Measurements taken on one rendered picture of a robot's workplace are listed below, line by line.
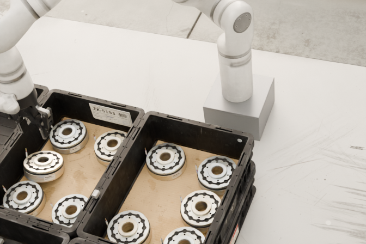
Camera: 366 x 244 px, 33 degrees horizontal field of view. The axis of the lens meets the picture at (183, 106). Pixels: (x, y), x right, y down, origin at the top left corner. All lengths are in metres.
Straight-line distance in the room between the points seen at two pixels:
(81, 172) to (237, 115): 0.46
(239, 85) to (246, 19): 0.23
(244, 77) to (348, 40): 1.53
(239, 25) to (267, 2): 1.85
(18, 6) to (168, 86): 0.82
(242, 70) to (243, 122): 0.17
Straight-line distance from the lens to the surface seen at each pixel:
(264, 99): 1.78
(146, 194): 1.58
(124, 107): 1.65
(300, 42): 3.18
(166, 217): 1.53
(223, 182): 1.53
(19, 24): 1.31
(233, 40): 1.61
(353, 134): 1.84
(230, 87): 1.74
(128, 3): 3.56
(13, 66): 1.37
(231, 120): 1.78
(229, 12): 1.57
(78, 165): 1.68
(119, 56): 2.15
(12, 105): 1.38
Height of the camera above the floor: 2.10
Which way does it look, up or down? 46 degrees down
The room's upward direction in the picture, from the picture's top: 10 degrees counter-clockwise
